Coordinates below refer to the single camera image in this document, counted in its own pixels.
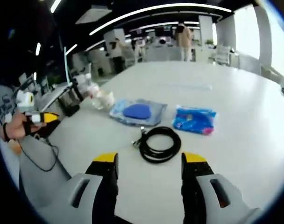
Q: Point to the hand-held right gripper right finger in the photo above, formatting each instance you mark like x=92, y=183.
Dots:
x=230, y=203

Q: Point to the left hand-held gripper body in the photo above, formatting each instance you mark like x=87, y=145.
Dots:
x=24, y=99

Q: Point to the clear water bottle red label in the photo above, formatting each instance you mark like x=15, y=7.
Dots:
x=94, y=93

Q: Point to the small blue tissue packet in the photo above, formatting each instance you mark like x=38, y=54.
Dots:
x=193, y=120

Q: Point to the green potted plant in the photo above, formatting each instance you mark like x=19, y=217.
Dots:
x=209, y=42

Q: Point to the white table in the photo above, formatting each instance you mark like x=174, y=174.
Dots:
x=226, y=116

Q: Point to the blue pouch with oval pad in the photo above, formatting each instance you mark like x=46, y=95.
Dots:
x=137, y=112

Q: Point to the white paper cup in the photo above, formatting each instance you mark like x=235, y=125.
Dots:
x=108, y=99

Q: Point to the black laptop stand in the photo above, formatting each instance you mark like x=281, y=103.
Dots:
x=70, y=105

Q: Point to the open laptop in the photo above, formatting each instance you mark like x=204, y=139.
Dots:
x=53, y=96

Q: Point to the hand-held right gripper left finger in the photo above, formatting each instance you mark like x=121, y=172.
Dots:
x=86, y=200

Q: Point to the person's left hand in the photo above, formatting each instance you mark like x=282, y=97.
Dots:
x=17, y=128

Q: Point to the white office chair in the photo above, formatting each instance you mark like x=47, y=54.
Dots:
x=222, y=54

